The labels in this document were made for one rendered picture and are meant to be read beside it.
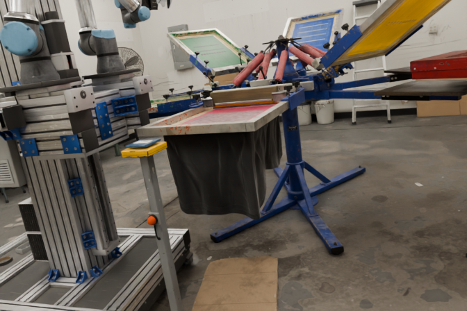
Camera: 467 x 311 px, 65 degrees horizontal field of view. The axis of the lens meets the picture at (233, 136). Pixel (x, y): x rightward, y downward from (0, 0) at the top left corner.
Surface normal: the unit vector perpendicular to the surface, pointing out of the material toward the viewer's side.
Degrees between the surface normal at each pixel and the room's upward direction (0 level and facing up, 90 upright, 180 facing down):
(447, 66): 90
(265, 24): 90
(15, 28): 97
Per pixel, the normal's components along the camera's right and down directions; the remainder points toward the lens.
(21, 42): 0.26, 0.30
